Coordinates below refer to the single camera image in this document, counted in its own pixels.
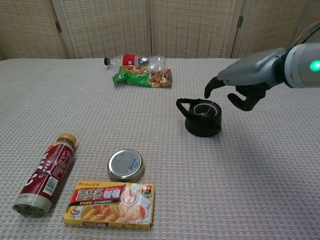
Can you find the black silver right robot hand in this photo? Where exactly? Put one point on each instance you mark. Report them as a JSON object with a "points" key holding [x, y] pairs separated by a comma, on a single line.
{"points": [[252, 70]]}

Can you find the grey pyramid tea bag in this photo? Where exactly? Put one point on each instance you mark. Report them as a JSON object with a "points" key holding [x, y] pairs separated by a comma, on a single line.
{"points": [[203, 115]]}

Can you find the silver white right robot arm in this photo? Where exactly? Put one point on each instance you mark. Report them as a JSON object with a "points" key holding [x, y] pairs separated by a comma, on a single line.
{"points": [[302, 65]]}

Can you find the black teapot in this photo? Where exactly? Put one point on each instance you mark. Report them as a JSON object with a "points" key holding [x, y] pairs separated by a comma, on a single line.
{"points": [[200, 127]]}

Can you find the green snack bag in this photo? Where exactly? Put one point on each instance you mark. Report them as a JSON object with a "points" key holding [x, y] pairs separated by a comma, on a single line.
{"points": [[140, 77]]}

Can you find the beige woven tablecloth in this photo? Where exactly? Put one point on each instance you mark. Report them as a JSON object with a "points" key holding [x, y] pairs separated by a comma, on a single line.
{"points": [[225, 175]]}

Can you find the clear plastic bottle red label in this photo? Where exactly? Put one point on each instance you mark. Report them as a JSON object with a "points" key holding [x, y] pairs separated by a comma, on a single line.
{"points": [[130, 60]]}

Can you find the woven folding screen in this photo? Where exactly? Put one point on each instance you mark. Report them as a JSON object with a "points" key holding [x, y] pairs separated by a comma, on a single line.
{"points": [[105, 27]]}

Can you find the round silver metal tin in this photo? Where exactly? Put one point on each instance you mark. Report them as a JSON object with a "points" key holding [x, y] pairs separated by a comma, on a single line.
{"points": [[125, 163]]}

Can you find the yellow curry box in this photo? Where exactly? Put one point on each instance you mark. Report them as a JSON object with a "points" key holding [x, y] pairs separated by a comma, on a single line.
{"points": [[110, 205]]}

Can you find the red coffee bottle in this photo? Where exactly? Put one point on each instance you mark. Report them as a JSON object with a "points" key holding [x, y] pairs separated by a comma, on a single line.
{"points": [[47, 172]]}

